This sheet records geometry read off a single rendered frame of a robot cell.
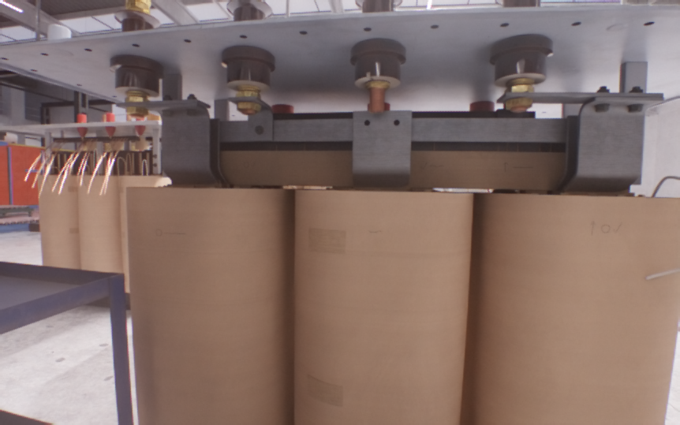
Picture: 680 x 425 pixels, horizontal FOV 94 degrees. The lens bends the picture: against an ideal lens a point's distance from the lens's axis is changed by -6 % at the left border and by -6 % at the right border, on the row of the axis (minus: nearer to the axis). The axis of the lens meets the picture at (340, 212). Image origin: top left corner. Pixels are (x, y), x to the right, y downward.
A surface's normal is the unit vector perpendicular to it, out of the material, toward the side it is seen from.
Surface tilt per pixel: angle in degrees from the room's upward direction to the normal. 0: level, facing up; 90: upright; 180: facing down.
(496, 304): 90
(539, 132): 90
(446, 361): 90
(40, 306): 90
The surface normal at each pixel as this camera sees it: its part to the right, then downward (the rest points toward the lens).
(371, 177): -0.10, 0.85
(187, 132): -0.15, 0.07
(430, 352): 0.19, 0.07
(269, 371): 0.77, 0.06
